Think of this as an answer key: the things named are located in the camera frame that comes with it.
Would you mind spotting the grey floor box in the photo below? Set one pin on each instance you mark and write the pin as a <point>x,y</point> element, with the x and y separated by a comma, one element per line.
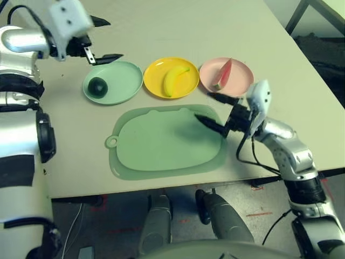
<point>85,253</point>

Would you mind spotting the yellow plastic plate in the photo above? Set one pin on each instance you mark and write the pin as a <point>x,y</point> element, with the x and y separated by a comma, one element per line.
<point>153,81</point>

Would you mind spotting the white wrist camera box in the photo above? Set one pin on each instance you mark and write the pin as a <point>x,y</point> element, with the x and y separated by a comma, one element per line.
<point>68,19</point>
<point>260,94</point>

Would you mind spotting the green plastic plate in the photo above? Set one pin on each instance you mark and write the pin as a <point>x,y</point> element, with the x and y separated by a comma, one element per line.
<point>121,81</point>

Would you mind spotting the red watermelon slice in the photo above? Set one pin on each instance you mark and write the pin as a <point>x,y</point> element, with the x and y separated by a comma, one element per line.
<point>223,75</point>

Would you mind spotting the pink plastic plate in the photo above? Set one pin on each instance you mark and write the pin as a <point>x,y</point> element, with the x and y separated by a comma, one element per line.
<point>240,75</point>

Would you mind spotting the grey left robot leg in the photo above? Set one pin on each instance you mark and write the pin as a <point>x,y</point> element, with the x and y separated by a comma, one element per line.
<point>157,224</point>

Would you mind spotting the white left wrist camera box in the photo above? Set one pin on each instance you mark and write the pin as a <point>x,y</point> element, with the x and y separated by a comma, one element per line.
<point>68,19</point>

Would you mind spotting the dark floor rug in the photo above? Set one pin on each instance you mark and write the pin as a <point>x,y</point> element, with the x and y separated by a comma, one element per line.
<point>323,54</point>

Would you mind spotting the green cutting board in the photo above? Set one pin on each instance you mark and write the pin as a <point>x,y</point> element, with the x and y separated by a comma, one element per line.
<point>156,145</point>

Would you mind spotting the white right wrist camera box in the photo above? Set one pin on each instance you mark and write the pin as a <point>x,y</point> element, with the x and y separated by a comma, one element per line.
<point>260,94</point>

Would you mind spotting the grey right robot leg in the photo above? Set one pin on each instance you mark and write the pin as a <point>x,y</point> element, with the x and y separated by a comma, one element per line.
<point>226,221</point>

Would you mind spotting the dark green avocado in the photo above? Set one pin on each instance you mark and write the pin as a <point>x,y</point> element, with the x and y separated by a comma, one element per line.
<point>97,87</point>

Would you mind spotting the black-framed side table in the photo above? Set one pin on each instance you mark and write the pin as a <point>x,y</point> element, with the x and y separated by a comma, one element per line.
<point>295,14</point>

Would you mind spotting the pale grey robot torso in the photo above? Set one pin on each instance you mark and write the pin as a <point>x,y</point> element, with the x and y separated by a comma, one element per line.
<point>215,252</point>

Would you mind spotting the grey robot leg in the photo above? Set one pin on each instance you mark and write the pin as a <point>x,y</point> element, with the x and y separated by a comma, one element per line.
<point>157,224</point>
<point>226,221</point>

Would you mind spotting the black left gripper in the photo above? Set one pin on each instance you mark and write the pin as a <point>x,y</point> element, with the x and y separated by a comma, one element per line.
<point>78,46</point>

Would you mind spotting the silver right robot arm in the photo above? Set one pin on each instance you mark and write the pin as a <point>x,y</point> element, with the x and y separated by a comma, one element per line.
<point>296,156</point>

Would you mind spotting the yellow banana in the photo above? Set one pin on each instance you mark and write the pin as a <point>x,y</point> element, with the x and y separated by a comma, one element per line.
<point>171,81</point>

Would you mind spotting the black table frame bar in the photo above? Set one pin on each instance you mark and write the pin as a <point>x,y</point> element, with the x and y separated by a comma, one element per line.
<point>266,181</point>

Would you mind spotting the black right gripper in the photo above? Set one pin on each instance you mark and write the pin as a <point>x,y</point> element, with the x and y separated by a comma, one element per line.
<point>238,118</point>

